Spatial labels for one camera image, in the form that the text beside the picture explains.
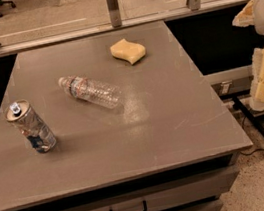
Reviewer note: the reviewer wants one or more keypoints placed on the middle metal railing bracket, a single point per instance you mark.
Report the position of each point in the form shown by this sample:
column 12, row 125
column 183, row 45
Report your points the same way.
column 114, row 13

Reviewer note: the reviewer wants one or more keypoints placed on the grey upper drawer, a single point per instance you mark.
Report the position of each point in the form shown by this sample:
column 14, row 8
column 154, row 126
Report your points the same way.
column 169, row 195

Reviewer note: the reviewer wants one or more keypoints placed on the black stand leg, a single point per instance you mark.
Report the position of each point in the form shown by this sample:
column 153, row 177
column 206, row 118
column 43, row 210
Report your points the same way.
column 239, row 106

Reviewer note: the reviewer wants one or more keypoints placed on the yellow sponge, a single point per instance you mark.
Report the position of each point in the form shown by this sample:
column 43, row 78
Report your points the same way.
column 130, row 52

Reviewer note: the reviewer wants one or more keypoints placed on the clear plastic water bottle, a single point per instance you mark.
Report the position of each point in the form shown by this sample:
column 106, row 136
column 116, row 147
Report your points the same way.
column 93, row 91

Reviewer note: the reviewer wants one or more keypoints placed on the metal railing base rail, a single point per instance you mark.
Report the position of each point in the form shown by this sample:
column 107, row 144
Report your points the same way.
column 126, row 23

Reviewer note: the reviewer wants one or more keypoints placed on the silver blue drink can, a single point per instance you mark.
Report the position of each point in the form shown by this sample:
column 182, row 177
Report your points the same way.
column 22, row 115

